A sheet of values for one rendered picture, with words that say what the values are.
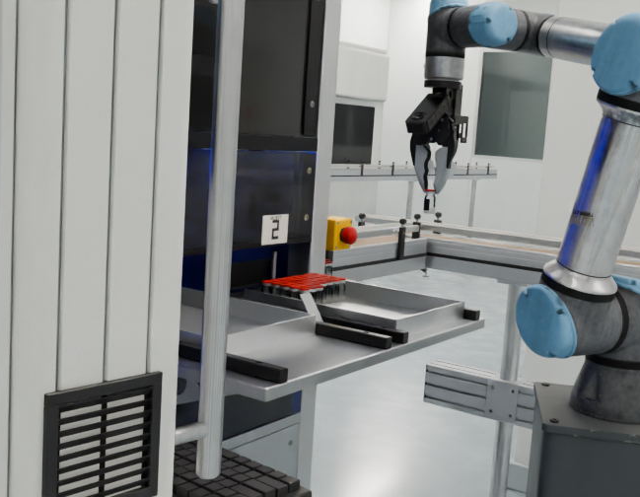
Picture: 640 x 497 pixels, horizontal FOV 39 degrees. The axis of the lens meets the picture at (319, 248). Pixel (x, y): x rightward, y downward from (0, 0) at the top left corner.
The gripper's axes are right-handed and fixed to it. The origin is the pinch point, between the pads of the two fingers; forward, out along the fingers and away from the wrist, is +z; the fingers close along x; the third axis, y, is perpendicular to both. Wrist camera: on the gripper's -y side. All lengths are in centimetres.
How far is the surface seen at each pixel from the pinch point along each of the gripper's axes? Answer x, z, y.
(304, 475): 31, 69, 8
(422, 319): -6.7, 23.2, -11.7
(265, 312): 15.2, 23.0, -29.3
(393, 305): 8.7, 25.1, 4.8
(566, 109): 26, -21, 143
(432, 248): 41, 23, 81
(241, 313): 20.8, 24.1, -29.3
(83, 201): -24, -3, -104
